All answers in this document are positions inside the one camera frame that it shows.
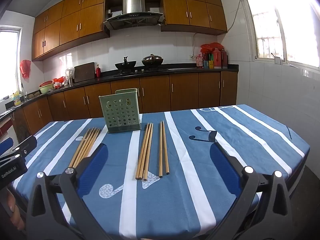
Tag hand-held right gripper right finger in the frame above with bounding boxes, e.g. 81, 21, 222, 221
209, 141, 293, 240

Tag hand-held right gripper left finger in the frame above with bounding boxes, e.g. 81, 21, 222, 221
26, 143, 109, 240

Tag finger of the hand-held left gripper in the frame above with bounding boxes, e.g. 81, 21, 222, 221
0, 137, 14, 157
11, 135, 38, 156

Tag green perforated utensil holder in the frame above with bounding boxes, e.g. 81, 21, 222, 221
99, 88, 142, 133

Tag person's left hand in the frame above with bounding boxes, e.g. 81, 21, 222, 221
4, 189, 25, 231

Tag blue white striped tablecloth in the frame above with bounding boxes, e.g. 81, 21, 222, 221
11, 104, 310, 240

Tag green basin with red lid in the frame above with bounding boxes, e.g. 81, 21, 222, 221
39, 81, 54, 94

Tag red and white plastic bag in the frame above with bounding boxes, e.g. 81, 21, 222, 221
52, 77, 66, 89

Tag hanging red plastic bag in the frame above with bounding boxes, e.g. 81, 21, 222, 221
20, 59, 31, 78

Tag grey utensil jar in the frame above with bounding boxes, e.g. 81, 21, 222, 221
65, 68, 75, 84

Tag small window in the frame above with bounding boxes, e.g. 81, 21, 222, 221
0, 25, 22, 103

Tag wooden base cabinets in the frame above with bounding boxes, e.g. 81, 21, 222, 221
12, 71, 238, 135

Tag dark cutting board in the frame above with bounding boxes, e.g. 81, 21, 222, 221
74, 62, 96, 83

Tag black kitchen countertop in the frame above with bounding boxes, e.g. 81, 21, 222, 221
0, 64, 239, 117

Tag gas stove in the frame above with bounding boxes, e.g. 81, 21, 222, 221
114, 67, 167, 77

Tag black wok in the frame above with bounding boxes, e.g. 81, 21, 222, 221
115, 56, 137, 71

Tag dark red thermos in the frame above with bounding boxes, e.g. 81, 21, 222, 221
220, 48, 228, 68

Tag wok with lid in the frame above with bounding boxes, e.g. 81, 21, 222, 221
141, 54, 164, 67

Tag large window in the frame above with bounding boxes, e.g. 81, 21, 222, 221
236, 0, 320, 68

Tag steel range hood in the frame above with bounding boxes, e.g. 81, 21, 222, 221
103, 0, 165, 30

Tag long wooden wall cabinet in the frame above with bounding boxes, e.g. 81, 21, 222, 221
32, 0, 110, 62

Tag thin wall cable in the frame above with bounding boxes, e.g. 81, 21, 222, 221
226, 0, 244, 33

